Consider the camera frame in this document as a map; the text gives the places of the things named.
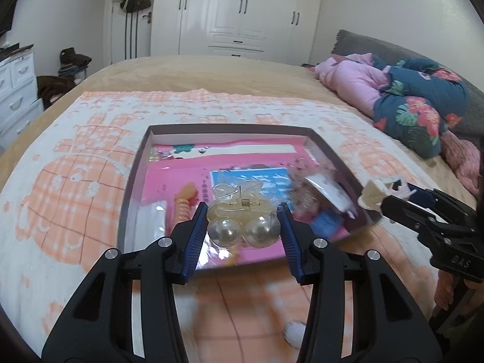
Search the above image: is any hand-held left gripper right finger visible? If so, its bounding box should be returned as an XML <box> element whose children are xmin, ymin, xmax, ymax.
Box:
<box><xmin>276</xmin><ymin>202</ymin><xmax>443</xmax><ymax>363</ymax></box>

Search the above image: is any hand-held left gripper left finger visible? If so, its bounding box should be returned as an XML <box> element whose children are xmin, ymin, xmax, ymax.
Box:
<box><xmin>41</xmin><ymin>202</ymin><xmax>209</xmax><ymax>363</ymax></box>

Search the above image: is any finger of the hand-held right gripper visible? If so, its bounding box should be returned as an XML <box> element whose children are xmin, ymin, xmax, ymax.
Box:
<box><xmin>391</xmin><ymin>181</ymin><xmax>479</xmax><ymax>223</ymax></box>
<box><xmin>380</xmin><ymin>195</ymin><xmax>478</xmax><ymax>236</ymax></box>

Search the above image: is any blue plastic-wrapped box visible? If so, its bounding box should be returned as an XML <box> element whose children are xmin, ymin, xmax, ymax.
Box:
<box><xmin>310</xmin><ymin>212</ymin><xmax>346</xmax><ymax>240</ymax></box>

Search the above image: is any white hair clip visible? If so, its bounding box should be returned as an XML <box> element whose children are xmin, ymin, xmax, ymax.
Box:
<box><xmin>357</xmin><ymin>174</ymin><xmax>411</xmax><ymax>209</ymax></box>

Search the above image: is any orange spiral hair tie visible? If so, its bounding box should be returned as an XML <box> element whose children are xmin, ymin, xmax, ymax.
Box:
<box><xmin>172</xmin><ymin>182</ymin><xmax>199</xmax><ymax>231</ymax></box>

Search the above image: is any clear plastic tube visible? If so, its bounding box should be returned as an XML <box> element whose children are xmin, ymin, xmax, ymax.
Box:
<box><xmin>136</xmin><ymin>201</ymin><xmax>168</xmax><ymax>235</ymax></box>

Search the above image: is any clear hair clip with pearls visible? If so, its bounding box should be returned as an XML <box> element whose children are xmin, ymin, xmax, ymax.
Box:
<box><xmin>206</xmin><ymin>179</ymin><xmax>282</xmax><ymax>250</ymax></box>

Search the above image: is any clear plastic bag of accessories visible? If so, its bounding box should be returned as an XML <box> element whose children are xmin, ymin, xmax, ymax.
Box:
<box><xmin>291</xmin><ymin>172</ymin><xmax>354</xmax><ymax>216</ymax></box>

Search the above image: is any brown cardboard tray box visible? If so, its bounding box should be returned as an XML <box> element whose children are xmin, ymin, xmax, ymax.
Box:
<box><xmin>117</xmin><ymin>123</ymin><xmax>381</xmax><ymax>271</ymax></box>

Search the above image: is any person's right hand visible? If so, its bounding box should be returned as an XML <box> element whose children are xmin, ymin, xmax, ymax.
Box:
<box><xmin>433</xmin><ymin>270</ymin><xmax>460</xmax><ymax>311</ymax></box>

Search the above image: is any pink knitted cloth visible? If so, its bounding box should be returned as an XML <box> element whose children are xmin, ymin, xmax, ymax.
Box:
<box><xmin>439</xmin><ymin>132</ymin><xmax>482</xmax><ymax>197</ymax></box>

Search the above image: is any blue floral quilt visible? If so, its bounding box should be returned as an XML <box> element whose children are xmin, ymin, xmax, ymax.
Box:
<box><xmin>372</xmin><ymin>55</ymin><xmax>469</xmax><ymax>159</ymax></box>

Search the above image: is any orange and white printed blanket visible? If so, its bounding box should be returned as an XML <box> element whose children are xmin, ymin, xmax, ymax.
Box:
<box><xmin>0</xmin><ymin>90</ymin><xmax>447</xmax><ymax>358</ymax></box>

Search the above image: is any pink quilt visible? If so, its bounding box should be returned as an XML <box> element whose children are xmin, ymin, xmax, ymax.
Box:
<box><xmin>314</xmin><ymin>54</ymin><xmax>394</xmax><ymax>122</ymax></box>

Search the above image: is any grey pillow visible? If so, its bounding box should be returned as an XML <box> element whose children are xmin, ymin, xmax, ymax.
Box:
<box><xmin>331</xmin><ymin>29</ymin><xmax>484</xmax><ymax>137</ymax></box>

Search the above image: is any beige bedspread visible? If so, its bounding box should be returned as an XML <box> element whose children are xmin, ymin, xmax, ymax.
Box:
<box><xmin>0</xmin><ymin>55</ymin><xmax>484</xmax><ymax>205</ymax></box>

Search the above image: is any white door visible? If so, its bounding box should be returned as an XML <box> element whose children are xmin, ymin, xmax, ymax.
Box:
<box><xmin>111</xmin><ymin>0</ymin><xmax>154</xmax><ymax>65</ymax></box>

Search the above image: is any dark brown blanket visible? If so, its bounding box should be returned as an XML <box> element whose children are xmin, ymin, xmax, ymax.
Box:
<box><xmin>37</xmin><ymin>75</ymin><xmax>82</xmax><ymax>101</ymax></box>

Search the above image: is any dark clothes pile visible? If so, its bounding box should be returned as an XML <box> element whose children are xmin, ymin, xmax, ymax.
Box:
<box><xmin>58</xmin><ymin>47</ymin><xmax>92</xmax><ymax>76</ymax></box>

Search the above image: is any white drawer cabinet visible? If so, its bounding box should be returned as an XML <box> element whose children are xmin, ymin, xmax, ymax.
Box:
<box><xmin>0</xmin><ymin>44</ymin><xmax>44</xmax><ymax>146</ymax></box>

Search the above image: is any white wardrobe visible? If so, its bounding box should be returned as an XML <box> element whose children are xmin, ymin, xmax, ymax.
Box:
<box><xmin>151</xmin><ymin>0</ymin><xmax>326</xmax><ymax>65</ymax></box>

